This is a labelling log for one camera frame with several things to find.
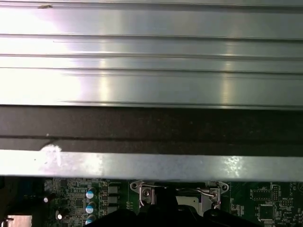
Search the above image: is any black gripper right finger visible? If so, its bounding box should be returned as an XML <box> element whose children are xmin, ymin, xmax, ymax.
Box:
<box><xmin>166</xmin><ymin>188</ymin><xmax>257</xmax><ymax>227</ymax></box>

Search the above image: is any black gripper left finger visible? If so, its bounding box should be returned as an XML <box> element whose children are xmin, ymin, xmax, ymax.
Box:
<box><xmin>91</xmin><ymin>186</ymin><xmax>168</xmax><ymax>227</ymax></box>

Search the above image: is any metal socket cover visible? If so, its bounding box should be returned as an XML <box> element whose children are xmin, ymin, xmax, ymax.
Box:
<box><xmin>151</xmin><ymin>188</ymin><xmax>214</xmax><ymax>211</ymax></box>

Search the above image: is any metal CPU socket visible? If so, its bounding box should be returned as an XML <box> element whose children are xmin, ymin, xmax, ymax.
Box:
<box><xmin>129</xmin><ymin>179</ymin><xmax>230</xmax><ymax>213</ymax></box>

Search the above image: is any green motherboard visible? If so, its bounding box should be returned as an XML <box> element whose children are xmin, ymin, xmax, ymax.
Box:
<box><xmin>0</xmin><ymin>176</ymin><xmax>303</xmax><ymax>227</ymax></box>

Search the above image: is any blue-top capacitor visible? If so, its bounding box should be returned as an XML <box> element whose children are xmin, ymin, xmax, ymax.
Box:
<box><xmin>84</xmin><ymin>214</ymin><xmax>97</xmax><ymax>226</ymax></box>
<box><xmin>86</xmin><ymin>187</ymin><xmax>97</xmax><ymax>200</ymax></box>
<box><xmin>85</xmin><ymin>201</ymin><xmax>97</xmax><ymax>213</ymax></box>

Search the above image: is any silver-top capacitor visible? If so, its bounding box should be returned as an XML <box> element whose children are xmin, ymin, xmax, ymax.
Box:
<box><xmin>43</xmin><ymin>193</ymin><xmax>57</xmax><ymax>203</ymax></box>
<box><xmin>56</xmin><ymin>207</ymin><xmax>70</xmax><ymax>220</ymax></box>

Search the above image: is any silver rear port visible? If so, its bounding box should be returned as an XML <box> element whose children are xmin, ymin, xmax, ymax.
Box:
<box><xmin>6</xmin><ymin>214</ymin><xmax>33</xmax><ymax>227</ymax></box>

